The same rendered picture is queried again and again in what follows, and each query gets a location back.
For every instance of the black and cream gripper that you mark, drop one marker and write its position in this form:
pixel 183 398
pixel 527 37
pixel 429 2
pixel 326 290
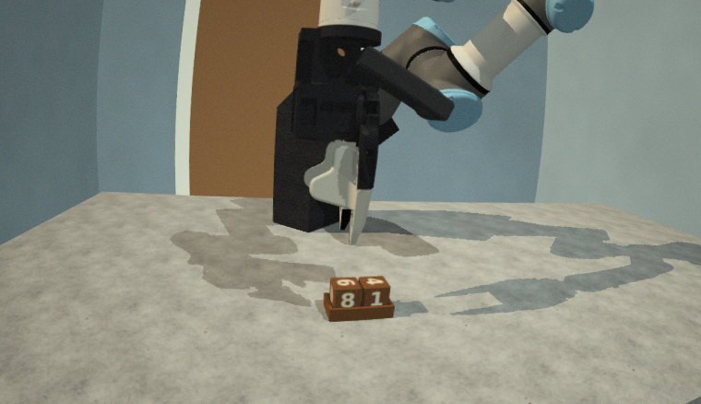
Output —
pixel 327 112

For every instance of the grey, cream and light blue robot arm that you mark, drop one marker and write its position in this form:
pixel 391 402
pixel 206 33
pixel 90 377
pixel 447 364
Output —
pixel 418 71

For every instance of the brown cube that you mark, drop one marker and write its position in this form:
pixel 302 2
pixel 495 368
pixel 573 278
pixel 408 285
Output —
pixel 375 291
pixel 345 292

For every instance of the brown wooden tray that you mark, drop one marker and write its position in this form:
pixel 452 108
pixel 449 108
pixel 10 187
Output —
pixel 357 313

